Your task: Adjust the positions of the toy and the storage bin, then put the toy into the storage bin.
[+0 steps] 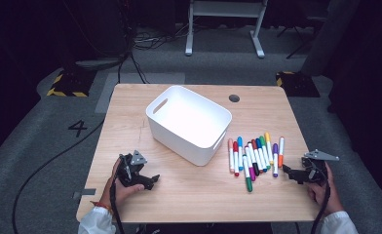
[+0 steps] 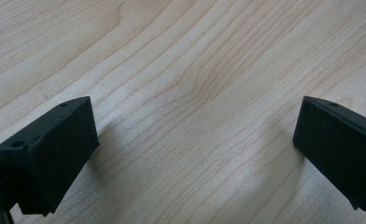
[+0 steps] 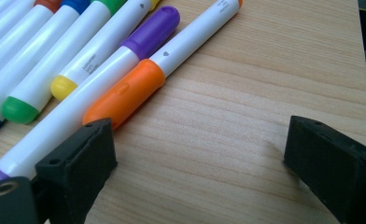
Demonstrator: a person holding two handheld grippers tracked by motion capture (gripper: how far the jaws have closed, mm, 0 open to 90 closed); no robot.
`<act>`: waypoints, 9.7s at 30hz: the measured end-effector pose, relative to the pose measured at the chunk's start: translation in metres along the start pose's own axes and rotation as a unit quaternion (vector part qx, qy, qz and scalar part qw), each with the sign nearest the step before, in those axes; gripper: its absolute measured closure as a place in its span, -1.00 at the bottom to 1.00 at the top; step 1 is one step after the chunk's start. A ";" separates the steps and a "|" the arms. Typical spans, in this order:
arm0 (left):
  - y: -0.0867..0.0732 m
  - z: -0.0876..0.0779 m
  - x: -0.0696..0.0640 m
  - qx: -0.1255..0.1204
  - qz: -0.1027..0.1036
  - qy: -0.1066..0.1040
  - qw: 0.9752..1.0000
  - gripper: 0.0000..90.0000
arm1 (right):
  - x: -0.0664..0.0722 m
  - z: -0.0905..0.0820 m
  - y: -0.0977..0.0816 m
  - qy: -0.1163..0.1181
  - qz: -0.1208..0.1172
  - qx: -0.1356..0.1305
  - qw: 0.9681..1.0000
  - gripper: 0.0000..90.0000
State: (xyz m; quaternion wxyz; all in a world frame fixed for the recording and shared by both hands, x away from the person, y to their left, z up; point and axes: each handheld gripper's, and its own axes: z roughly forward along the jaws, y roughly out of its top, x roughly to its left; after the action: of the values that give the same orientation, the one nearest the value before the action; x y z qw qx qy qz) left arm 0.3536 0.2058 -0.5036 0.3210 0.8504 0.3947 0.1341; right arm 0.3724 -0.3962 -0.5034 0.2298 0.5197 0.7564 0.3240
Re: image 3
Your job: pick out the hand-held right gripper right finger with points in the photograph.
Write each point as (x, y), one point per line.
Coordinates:
(327, 174)

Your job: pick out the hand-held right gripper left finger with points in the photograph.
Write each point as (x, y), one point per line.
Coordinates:
(78, 161)

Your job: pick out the orange capped white marker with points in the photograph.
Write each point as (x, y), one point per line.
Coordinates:
(125, 93)

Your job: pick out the light green capped white marker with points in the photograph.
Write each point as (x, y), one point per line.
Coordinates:
(63, 56)

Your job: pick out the dark blue capped white marker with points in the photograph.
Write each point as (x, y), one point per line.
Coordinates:
(31, 59)

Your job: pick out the yellow capped white marker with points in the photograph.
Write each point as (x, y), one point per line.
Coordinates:
(103, 46)

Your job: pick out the brown capped white marker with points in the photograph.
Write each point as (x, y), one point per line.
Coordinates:
(16, 37)

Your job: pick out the purple capped white marker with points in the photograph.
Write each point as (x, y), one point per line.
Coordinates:
(150, 34)

